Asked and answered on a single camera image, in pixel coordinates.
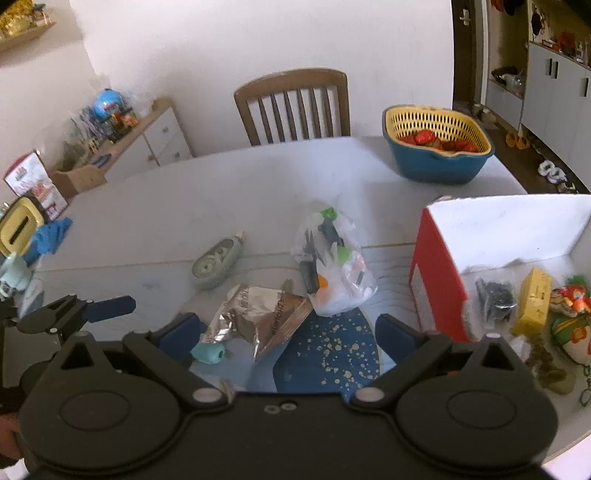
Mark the row of small ornaments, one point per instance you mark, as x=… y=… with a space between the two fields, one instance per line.
x=568 y=44

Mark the light blue small container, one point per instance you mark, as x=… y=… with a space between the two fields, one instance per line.
x=14 y=274

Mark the yellow black slotted container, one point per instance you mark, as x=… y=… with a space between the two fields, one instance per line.
x=7 y=221

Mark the white shoe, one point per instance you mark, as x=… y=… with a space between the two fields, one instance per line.
x=546 y=169
x=560 y=175

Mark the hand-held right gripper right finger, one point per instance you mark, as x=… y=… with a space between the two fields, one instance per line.
x=397 y=337

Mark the small teal plastic toy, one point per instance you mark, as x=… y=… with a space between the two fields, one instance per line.
x=207 y=354

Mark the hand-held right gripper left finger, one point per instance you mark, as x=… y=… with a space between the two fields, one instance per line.
x=180 y=330

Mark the blue plastic bowl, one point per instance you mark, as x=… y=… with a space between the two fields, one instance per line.
x=429 y=168

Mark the pile of red strawberries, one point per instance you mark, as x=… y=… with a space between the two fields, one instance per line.
x=425 y=137

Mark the white wooden sideboard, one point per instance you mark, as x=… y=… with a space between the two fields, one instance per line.
x=157 y=138

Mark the white floor cabinet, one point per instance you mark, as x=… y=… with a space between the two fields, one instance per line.
x=554 y=106

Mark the blue globe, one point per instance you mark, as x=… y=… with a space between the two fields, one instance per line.
x=108 y=104

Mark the grey white sneaker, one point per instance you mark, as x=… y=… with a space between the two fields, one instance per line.
x=568 y=188

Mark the silver foil snack bag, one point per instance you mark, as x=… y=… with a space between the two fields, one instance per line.
x=249 y=318

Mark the wooden wall shelf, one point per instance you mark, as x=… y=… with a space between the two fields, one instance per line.
x=27 y=32

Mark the grey green correction tape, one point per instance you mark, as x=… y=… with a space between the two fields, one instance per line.
x=214 y=263

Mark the yellow carton box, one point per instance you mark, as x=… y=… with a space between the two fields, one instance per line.
x=533 y=300

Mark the white plastic packet green print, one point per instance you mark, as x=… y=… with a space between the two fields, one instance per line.
x=341 y=295

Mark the orange slipper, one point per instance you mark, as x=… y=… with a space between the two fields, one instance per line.
x=511 y=140
x=523 y=142

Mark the blue cloth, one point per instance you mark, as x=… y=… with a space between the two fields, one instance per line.
x=46 y=237

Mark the green printed plastic bag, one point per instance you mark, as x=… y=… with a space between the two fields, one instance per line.
x=572 y=332

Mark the beige slipper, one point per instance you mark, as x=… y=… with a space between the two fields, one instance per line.
x=489 y=114
x=477 y=110

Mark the clear bag of black clips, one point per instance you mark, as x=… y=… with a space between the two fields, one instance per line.
x=496 y=295

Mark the wooden chair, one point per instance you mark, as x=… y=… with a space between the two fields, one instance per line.
x=291 y=78

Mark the white red cardboard box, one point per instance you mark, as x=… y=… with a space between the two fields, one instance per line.
x=498 y=230

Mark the red white printed box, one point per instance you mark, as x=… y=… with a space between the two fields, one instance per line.
x=32 y=180

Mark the cluster of small toys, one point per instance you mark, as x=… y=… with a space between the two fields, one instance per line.
x=101 y=129

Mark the dark wooden door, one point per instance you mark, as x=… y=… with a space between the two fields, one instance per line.
x=468 y=55

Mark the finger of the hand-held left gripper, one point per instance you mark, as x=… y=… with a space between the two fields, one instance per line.
x=111 y=307

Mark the pale olive lumpy item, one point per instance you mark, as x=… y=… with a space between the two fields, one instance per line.
x=549 y=369

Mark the yellow plastic strainer basket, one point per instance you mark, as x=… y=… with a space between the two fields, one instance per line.
x=415 y=117

